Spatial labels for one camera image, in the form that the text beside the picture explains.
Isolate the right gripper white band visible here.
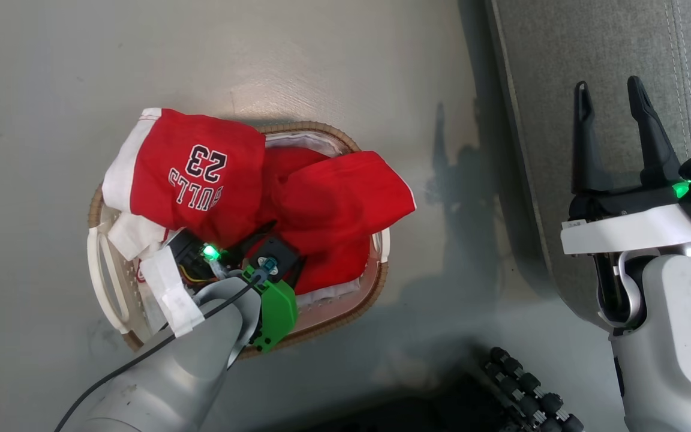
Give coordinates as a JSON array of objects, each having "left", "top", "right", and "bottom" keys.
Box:
[{"left": 560, "top": 76, "right": 691, "bottom": 256}]

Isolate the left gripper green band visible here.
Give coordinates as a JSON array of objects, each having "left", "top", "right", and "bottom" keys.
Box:
[{"left": 140, "top": 230, "right": 299, "bottom": 353}]

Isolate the red Bulls basketball jersey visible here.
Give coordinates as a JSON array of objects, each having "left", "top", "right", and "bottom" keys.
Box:
[{"left": 101, "top": 108, "right": 417, "bottom": 296}]

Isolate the white cloth basket liner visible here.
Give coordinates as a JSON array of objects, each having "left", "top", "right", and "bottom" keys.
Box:
[{"left": 263, "top": 132, "right": 360, "bottom": 308}]

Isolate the white brown-rimmed laundry basket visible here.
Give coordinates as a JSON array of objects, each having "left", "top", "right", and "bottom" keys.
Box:
[{"left": 86, "top": 121, "right": 390, "bottom": 359}]

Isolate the grey fabric sofa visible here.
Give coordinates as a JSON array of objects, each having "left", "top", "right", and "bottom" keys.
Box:
[{"left": 486, "top": 0, "right": 691, "bottom": 337}]

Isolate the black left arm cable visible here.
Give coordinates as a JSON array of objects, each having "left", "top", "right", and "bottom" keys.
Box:
[{"left": 55, "top": 279, "right": 263, "bottom": 432}]

